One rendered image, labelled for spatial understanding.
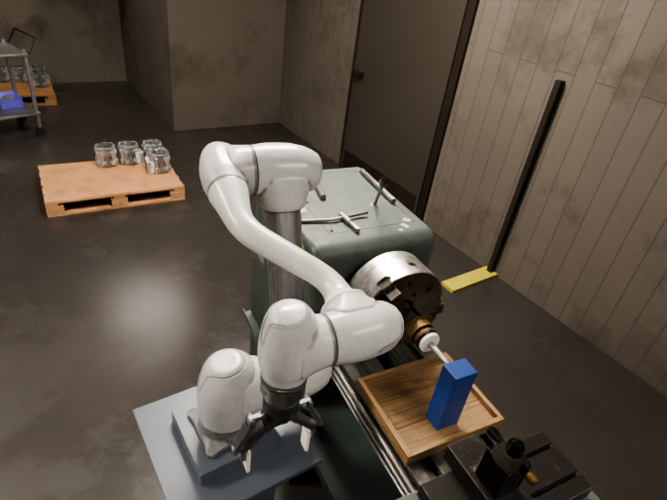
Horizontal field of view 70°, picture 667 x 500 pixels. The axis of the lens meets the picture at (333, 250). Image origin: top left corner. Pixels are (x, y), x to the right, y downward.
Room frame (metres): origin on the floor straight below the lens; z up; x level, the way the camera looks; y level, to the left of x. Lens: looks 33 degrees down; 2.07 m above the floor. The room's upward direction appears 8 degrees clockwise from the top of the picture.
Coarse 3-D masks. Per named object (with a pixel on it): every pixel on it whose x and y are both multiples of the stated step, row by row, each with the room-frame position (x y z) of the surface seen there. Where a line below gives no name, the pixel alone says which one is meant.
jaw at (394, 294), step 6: (384, 282) 1.21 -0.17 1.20; (390, 282) 1.20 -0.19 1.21; (384, 288) 1.19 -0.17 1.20; (390, 288) 1.19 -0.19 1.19; (390, 294) 1.17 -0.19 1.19; (396, 294) 1.17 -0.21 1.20; (390, 300) 1.15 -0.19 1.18; (396, 300) 1.16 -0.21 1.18; (402, 300) 1.17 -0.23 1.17; (396, 306) 1.16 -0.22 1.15; (402, 306) 1.16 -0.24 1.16; (408, 306) 1.16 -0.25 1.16; (402, 312) 1.15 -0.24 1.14; (408, 312) 1.16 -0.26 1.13; (414, 312) 1.16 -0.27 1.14; (408, 318) 1.14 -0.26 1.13
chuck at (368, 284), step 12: (384, 264) 1.27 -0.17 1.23; (396, 264) 1.27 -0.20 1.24; (420, 264) 1.31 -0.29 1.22; (372, 276) 1.23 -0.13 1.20; (384, 276) 1.22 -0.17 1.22; (396, 276) 1.21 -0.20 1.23; (408, 276) 1.22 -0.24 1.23; (420, 276) 1.25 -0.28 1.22; (432, 276) 1.27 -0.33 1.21; (360, 288) 1.22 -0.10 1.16; (372, 288) 1.19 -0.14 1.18; (396, 288) 1.21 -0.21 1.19; (408, 288) 1.23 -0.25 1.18; (420, 288) 1.26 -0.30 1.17; (432, 288) 1.28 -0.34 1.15; (384, 300) 1.19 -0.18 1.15; (420, 300) 1.26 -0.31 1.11
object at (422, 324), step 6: (414, 318) 1.15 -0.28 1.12; (420, 318) 1.16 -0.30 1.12; (426, 318) 1.17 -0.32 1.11; (408, 324) 1.14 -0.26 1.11; (414, 324) 1.13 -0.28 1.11; (420, 324) 1.13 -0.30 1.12; (426, 324) 1.13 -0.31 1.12; (408, 330) 1.13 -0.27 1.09; (414, 330) 1.12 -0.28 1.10; (420, 330) 1.12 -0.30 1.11; (426, 330) 1.11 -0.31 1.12; (432, 330) 1.12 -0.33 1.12; (408, 336) 1.12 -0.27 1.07; (414, 336) 1.11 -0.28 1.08; (420, 336) 1.10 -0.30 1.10; (414, 342) 1.10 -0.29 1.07
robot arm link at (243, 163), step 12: (216, 144) 1.16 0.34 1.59; (228, 144) 1.19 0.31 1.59; (204, 156) 1.11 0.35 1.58; (216, 156) 1.10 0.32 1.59; (228, 156) 1.11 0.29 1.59; (240, 156) 1.11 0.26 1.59; (252, 156) 1.12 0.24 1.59; (204, 168) 1.07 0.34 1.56; (216, 168) 1.06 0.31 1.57; (228, 168) 1.06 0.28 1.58; (240, 168) 1.08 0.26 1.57; (252, 168) 1.10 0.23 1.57; (204, 180) 1.05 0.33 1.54; (252, 180) 1.09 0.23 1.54; (252, 192) 1.11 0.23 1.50
